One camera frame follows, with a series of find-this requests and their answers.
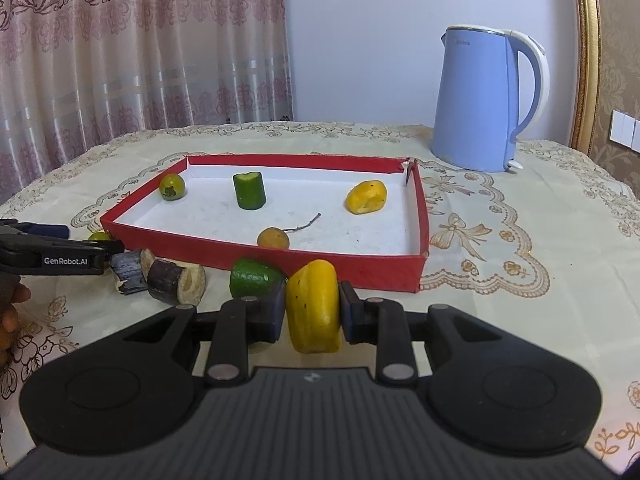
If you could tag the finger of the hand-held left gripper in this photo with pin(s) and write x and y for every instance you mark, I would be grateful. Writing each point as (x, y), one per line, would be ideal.
(47, 232)
(75, 252)

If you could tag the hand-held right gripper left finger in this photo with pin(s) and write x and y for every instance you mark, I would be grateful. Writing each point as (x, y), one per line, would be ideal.
(274, 310)

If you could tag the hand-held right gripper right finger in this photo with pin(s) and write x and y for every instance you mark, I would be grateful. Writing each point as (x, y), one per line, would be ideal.
(349, 312)

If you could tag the green tomato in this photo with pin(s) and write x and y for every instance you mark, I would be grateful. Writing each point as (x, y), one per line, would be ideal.
(99, 236)
(172, 187)

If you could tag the yellow bell pepper piece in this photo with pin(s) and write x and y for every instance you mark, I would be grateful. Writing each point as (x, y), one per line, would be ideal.
(312, 305)
(365, 197)

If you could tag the green cucumber tip piece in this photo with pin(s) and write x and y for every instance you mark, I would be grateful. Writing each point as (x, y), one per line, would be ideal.
(252, 277)

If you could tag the chipped sugarcane piece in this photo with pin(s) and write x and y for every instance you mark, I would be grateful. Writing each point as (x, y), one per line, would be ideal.
(130, 267)

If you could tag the brown longan with twig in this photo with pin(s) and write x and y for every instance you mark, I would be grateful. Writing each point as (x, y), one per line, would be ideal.
(272, 239)

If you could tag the red shallow cardboard box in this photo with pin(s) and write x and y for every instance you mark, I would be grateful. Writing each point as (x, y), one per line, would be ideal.
(350, 240)

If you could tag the dark purple sugarcane piece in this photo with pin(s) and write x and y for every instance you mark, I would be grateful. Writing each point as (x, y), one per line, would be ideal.
(167, 277)

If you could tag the person's left hand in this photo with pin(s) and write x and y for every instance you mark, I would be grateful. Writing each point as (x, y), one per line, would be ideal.
(9, 330)

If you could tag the pink floral curtain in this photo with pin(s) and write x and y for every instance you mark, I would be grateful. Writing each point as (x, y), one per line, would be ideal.
(125, 60)

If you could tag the light blue electric kettle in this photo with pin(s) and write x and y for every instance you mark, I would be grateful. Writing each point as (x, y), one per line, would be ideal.
(475, 100)

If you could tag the white wall switch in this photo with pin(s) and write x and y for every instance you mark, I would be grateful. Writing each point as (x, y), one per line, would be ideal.
(625, 130)

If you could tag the gold frame molding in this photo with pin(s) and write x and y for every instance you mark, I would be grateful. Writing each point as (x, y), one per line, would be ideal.
(587, 35)

